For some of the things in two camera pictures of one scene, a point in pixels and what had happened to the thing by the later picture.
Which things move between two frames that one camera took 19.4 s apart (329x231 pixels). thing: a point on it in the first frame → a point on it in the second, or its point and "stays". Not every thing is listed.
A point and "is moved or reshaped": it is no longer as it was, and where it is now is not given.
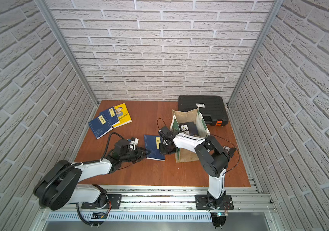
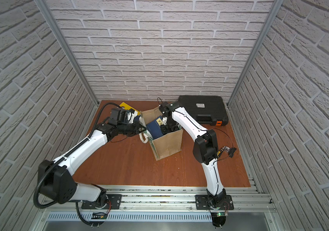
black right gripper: (161, 145) → (163, 129)
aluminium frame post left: (51, 20) stays
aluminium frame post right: (275, 6) stays
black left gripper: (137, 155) → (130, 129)
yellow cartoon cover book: (123, 115) is moved or reshaped
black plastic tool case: (212, 108) stays
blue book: (99, 126) is moved or reshaped
